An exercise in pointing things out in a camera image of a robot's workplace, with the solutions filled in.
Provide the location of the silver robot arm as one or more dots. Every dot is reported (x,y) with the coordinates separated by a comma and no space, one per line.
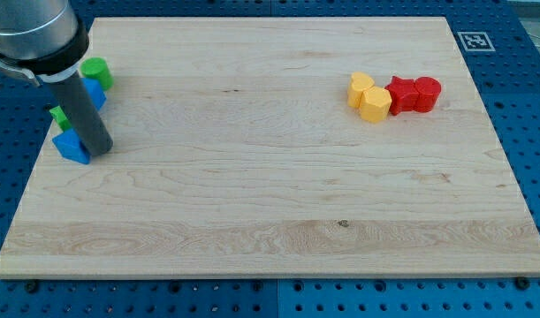
(40,40)

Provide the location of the light wooden board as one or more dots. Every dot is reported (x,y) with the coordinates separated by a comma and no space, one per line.
(236,155)

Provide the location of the yellow heart block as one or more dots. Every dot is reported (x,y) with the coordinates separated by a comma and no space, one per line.
(359,83)

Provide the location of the yellow hexagon block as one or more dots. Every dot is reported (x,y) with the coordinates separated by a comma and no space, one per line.
(375,104)

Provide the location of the red star block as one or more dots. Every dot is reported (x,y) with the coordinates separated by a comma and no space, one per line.
(403,94)

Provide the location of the red cylinder block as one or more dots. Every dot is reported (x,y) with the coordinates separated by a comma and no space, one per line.
(429,90)

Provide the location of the blue cube block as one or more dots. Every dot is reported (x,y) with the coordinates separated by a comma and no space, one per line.
(95,91)

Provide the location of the green cylinder block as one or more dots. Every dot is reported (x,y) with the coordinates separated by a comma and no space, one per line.
(96,68)

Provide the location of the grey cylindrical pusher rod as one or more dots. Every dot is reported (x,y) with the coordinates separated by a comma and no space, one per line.
(77,105)

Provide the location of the blue triangle block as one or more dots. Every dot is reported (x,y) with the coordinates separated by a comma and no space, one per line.
(70,147)

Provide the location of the green star block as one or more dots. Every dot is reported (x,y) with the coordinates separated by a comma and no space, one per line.
(60,118)

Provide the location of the white fiducial marker tag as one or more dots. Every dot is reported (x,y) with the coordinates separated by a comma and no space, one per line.
(475,41)

